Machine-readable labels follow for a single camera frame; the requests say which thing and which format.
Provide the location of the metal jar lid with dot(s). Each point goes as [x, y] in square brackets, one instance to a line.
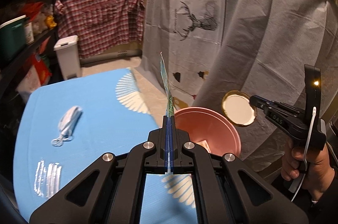
[239, 109]

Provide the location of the green printed packet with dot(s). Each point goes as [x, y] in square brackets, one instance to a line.
[168, 92]

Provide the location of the orange sack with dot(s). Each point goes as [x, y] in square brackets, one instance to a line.
[41, 69]

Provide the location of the red plastic bag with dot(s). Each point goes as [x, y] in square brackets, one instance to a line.
[34, 8]

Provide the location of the pink plastic basin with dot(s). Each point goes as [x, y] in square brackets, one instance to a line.
[206, 126]

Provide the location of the black metal shelf rack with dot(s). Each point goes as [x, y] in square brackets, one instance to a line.
[39, 39]

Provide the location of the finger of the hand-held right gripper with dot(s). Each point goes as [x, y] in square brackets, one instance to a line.
[260, 102]

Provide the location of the green box with white lid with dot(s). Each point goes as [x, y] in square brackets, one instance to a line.
[12, 39]

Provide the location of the blue fan print table mat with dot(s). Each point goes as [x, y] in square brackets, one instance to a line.
[100, 107]

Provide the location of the red plaid shirt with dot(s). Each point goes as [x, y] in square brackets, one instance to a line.
[100, 15]

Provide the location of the blue face mask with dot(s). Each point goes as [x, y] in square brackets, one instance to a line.
[68, 119]

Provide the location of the clear plastic wrapper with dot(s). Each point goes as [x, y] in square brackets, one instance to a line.
[48, 179]

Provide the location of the white and pink sack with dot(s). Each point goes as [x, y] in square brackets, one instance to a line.
[29, 84]

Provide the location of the small yellow packet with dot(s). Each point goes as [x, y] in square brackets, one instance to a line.
[51, 21]

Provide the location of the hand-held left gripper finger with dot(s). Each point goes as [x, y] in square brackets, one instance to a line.
[171, 144]
[166, 144]

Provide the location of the grey deer-print cloth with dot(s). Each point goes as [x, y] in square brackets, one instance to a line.
[264, 36]

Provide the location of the white lidded bin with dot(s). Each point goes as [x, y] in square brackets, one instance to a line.
[68, 57]

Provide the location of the person's right hand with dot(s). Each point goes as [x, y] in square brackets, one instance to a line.
[319, 171]

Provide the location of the grey deer print cloth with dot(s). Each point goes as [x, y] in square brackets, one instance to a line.
[163, 36]

